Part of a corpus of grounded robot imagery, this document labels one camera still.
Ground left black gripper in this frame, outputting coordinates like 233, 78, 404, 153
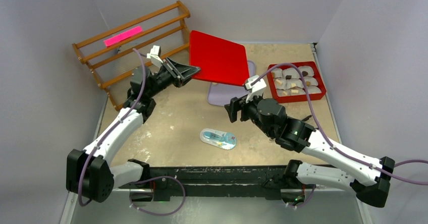
147, 58, 200, 98

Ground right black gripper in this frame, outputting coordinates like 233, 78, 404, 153
225, 90, 275, 138

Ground red box lid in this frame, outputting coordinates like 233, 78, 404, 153
189, 30, 250, 86

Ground metal tongs with black tips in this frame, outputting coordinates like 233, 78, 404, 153
269, 115, 313, 140

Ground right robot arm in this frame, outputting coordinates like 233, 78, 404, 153
224, 96, 395, 208

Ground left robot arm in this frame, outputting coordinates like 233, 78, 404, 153
66, 58, 201, 206

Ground red chocolate box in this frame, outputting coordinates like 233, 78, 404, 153
266, 61, 327, 103

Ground lavender plastic tray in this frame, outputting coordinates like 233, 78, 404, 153
207, 82, 248, 106

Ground blue correction tape package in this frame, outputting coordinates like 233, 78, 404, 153
199, 128, 238, 150

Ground wooden tiered shelf rack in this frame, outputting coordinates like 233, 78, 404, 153
72, 1, 191, 110

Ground pink sticky note strip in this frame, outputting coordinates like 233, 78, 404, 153
103, 26, 143, 47

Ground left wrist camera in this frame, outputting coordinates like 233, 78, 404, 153
146, 45, 163, 68

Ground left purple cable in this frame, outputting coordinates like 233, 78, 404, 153
77, 48, 186, 217

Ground purple cable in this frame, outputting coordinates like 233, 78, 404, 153
77, 48, 186, 217
250, 63, 428, 186

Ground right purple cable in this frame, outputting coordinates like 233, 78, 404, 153
250, 63, 428, 186

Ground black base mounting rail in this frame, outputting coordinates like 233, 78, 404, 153
120, 165, 313, 202

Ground aluminium frame rail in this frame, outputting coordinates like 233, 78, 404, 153
58, 167, 372, 224

